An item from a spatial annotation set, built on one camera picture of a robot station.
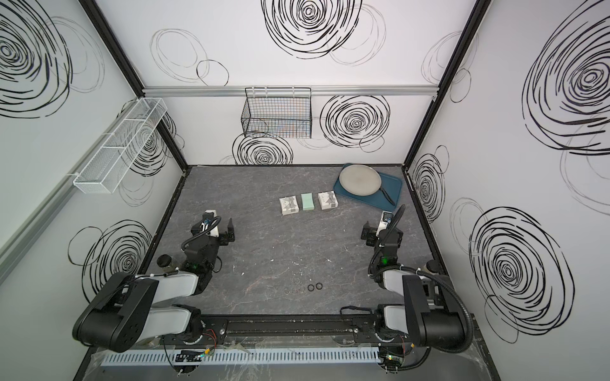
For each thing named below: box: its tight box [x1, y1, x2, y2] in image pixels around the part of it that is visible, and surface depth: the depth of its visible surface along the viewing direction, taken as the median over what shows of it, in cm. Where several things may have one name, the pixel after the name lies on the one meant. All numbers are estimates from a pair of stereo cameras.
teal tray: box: [333, 163, 403, 212], surface depth 111 cm
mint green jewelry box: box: [300, 192, 315, 211], surface depth 106 cm
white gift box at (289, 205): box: [278, 195, 300, 216], surface depth 104 cm
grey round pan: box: [338, 163, 395, 206], surface depth 115 cm
